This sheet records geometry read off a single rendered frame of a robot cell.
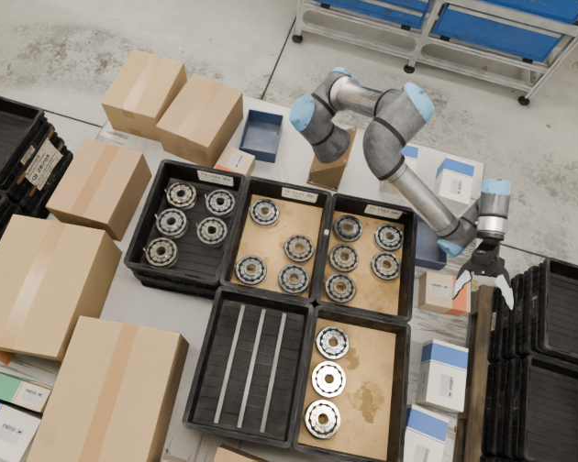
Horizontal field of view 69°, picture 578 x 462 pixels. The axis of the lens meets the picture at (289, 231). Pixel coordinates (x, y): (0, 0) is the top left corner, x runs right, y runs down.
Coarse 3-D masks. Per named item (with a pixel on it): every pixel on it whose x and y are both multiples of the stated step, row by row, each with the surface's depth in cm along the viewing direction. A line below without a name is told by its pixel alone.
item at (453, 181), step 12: (444, 168) 168; (456, 168) 169; (468, 168) 169; (444, 180) 166; (456, 180) 166; (468, 180) 167; (444, 192) 164; (456, 192) 164; (468, 192) 164; (456, 204) 165; (468, 204) 162
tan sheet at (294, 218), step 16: (288, 208) 151; (304, 208) 151; (320, 208) 152; (288, 224) 148; (304, 224) 149; (256, 240) 145; (272, 240) 145; (240, 256) 142; (272, 256) 143; (272, 272) 140; (272, 288) 138
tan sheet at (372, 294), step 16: (368, 224) 151; (400, 224) 152; (336, 240) 147; (368, 240) 148; (368, 256) 146; (400, 256) 147; (336, 272) 142; (352, 272) 143; (368, 272) 143; (368, 288) 141; (384, 288) 141; (352, 304) 138; (368, 304) 138; (384, 304) 139
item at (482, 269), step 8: (480, 232) 116; (488, 232) 114; (488, 240) 116; (496, 240) 118; (496, 256) 112; (472, 264) 115; (496, 264) 112; (504, 264) 117; (480, 272) 114; (488, 272) 113; (496, 272) 113
